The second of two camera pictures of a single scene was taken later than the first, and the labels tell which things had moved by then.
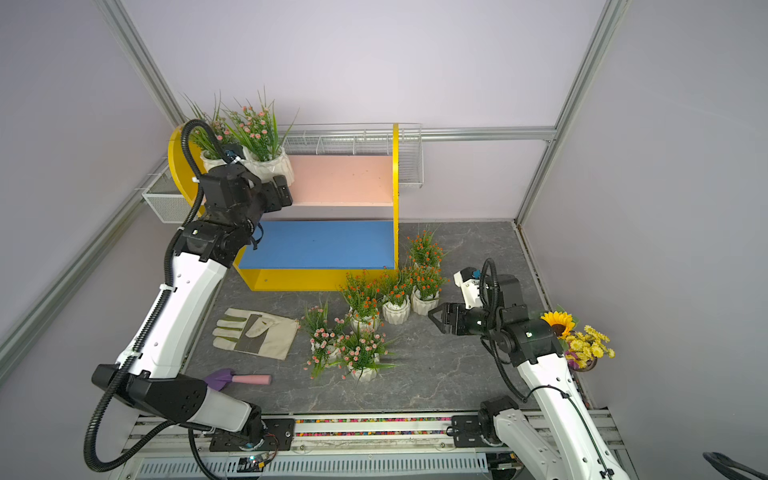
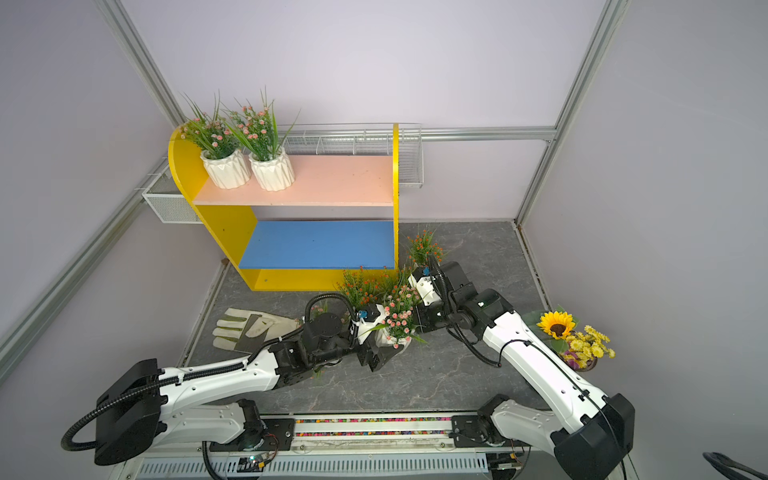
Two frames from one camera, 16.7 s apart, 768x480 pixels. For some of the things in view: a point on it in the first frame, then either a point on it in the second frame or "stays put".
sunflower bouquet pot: [582, 345] stays put
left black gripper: [270, 191] -> [379, 359]
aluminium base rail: [342, 447] stays put
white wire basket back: [361, 139] stays put
